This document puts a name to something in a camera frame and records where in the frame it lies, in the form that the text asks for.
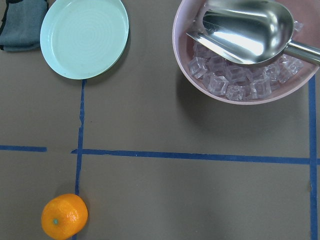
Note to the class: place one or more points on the orange mandarin fruit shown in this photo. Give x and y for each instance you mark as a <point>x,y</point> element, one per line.
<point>64,216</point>

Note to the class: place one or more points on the light green plate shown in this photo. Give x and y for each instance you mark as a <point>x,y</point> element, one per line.
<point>81,39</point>

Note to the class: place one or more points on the clear ice cubes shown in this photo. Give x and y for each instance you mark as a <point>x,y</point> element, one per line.
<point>223,78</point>

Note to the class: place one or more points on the metal ice scoop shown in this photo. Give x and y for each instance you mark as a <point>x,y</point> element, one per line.
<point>249,32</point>

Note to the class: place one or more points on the folded dark grey cloth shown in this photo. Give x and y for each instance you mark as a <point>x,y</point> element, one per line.
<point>21,25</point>

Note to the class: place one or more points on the pink bowl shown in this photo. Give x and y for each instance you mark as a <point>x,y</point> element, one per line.
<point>304,11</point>

